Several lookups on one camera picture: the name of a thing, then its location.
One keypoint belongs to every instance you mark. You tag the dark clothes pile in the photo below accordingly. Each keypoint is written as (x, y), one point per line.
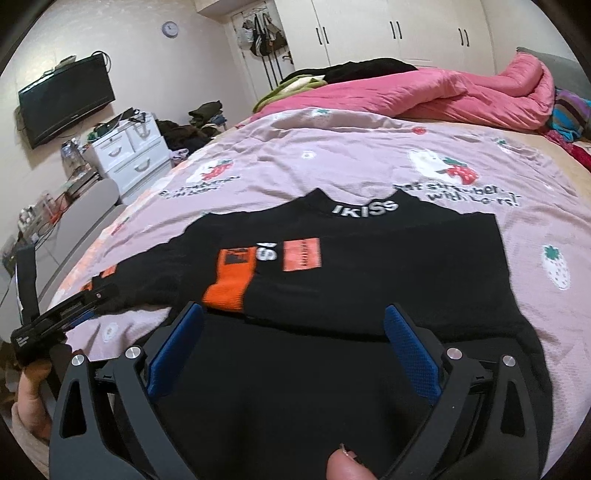
(184, 136)

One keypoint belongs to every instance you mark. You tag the white wardrobe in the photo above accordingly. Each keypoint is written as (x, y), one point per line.
(369, 32)

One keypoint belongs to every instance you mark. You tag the green blanket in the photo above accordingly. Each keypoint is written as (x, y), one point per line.
(277, 97)

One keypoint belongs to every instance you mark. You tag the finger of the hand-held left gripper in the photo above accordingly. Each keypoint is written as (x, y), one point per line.
(94, 295)
(84, 316)

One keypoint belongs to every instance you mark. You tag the hanging bags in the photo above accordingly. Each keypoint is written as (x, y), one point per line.
(261, 37)

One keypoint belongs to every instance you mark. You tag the olive green garment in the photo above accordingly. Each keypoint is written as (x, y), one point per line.
(205, 113)

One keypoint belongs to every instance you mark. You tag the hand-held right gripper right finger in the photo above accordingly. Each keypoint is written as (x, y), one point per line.
(413, 355)

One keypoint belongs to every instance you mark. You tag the striped pillow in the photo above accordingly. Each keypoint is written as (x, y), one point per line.
(570, 120)

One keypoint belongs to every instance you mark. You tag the black television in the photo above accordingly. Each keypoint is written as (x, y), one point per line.
(64, 106)

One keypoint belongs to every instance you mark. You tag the person's left hand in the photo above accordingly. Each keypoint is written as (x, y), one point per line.
(33, 392)

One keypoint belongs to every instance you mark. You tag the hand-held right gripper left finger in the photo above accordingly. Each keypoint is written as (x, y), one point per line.
(175, 346)

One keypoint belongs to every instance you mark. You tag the white door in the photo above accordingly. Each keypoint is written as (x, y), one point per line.
(258, 78)

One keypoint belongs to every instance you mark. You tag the pink strawberry printed bed sheet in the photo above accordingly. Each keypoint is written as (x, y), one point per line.
(346, 157)

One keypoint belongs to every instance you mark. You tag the pink quilt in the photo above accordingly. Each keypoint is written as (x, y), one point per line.
(415, 97)

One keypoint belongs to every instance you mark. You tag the grey padded headboard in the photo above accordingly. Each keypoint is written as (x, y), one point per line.
(563, 74)

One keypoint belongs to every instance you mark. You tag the person's left forearm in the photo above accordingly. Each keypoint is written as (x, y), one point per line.
(23, 443)

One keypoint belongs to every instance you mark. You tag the person's right hand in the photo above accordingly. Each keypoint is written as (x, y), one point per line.
(346, 466)

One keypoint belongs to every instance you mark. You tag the white drawer cabinet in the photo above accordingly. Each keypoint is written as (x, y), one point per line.
(134, 157)

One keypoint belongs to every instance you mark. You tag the black shirt with orange patches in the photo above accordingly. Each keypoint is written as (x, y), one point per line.
(346, 286)

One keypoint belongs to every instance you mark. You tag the black garment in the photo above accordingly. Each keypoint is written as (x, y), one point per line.
(360, 69)

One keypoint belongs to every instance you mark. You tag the round wall clock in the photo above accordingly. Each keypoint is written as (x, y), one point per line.
(170, 29)

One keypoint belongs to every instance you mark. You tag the red blanket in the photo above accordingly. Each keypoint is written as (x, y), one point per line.
(579, 154)

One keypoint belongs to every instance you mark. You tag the cluttered side table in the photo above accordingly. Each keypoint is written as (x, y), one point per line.
(74, 175)

